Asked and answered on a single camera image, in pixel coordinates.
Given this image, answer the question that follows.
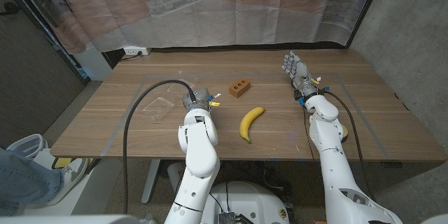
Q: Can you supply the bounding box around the black door handle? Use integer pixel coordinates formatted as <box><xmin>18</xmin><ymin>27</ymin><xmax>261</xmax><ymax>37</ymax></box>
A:
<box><xmin>0</xmin><ymin>1</ymin><xmax>20</xmax><ymax>17</ymax></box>

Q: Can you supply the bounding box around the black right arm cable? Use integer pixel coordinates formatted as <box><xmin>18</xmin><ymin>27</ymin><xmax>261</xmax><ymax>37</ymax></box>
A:
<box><xmin>321</xmin><ymin>90</ymin><xmax>375</xmax><ymax>200</ymax></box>

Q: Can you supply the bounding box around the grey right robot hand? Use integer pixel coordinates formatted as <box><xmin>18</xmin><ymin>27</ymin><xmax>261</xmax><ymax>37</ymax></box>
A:
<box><xmin>281</xmin><ymin>50</ymin><xmax>319</xmax><ymax>98</ymax></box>

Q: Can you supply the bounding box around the printed room backdrop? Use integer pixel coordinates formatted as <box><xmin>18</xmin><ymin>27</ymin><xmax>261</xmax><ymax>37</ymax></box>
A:
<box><xmin>6</xmin><ymin>0</ymin><xmax>386</xmax><ymax>55</ymax></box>

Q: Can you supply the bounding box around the brown toy brick block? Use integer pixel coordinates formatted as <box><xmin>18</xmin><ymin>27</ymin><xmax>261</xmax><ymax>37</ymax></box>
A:
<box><xmin>229</xmin><ymin>78</ymin><xmax>251</xmax><ymax>99</ymax></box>

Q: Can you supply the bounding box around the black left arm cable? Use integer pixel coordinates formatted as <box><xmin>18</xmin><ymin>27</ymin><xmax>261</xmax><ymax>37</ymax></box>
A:
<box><xmin>122</xmin><ymin>79</ymin><xmax>197</xmax><ymax>214</ymax></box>

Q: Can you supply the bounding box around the white cylinder with orange label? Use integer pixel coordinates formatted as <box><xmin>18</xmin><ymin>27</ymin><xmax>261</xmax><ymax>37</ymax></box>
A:
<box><xmin>167</xmin><ymin>161</ymin><xmax>186</xmax><ymax>197</ymax></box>

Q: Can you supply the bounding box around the clear plastic clamshell container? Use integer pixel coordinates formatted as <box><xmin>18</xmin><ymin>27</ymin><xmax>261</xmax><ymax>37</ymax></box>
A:
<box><xmin>142</xmin><ymin>71</ymin><xmax>197</xmax><ymax>120</ymax></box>

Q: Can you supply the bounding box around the white floor platform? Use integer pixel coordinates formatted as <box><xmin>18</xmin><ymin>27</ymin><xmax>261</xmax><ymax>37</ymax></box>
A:
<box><xmin>20</xmin><ymin>148</ymin><xmax>123</xmax><ymax>216</ymax></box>

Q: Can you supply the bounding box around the white grey sneaker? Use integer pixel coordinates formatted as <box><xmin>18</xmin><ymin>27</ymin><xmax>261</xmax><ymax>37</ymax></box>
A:
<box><xmin>45</xmin><ymin>157</ymin><xmax>88</xmax><ymax>207</ymax></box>

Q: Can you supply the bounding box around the white table leg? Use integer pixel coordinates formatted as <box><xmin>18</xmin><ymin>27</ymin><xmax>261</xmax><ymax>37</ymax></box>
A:
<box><xmin>141</xmin><ymin>159</ymin><xmax>162</xmax><ymax>204</ymax></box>

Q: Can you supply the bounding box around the yellow toy banana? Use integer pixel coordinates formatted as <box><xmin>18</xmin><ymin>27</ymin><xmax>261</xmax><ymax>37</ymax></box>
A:
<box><xmin>239</xmin><ymin>106</ymin><xmax>266</xmax><ymax>144</ymax></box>

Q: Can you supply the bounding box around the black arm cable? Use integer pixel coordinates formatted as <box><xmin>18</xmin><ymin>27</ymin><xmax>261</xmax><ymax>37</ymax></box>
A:
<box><xmin>321</xmin><ymin>90</ymin><xmax>375</xmax><ymax>200</ymax></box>
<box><xmin>122</xmin><ymin>79</ymin><xmax>197</xmax><ymax>214</ymax></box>

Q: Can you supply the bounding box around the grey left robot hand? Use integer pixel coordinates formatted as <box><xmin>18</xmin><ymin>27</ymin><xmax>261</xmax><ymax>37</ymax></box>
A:
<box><xmin>181</xmin><ymin>87</ymin><xmax>213</xmax><ymax>112</ymax></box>

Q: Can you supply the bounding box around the white ribbed footrest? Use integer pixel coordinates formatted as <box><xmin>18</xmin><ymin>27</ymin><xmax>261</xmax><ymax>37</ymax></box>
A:
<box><xmin>6</xmin><ymin>133</ymin><xmax>48</xmax><ymax>160</ymax></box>

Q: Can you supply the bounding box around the person's leg in jeans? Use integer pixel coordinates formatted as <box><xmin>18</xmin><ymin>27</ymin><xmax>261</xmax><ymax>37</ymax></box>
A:
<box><xmin>0</xmin><ymin>146</ymin><xmax>66</xmax><ymax>216</ymax></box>

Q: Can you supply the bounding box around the white power strip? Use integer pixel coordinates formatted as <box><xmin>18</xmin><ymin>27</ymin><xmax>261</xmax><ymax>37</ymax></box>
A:
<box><xmin>123</xmin><ymin>45</ymin><xmax>152</xmax><ymax>56</ymax></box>

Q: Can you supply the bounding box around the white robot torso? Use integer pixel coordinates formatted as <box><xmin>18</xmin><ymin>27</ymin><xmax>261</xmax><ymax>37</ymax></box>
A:
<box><xmin>206</xmin><ymin>181</ymin><xmax>291</xmax><ymax>224</ymax></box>

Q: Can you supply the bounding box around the grey finned module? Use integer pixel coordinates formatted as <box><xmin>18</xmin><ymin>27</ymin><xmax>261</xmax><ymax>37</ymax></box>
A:
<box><xmin>218</xmin><ymin>211</ymin><xmax>236</xmax><ymax>224</ymax></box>

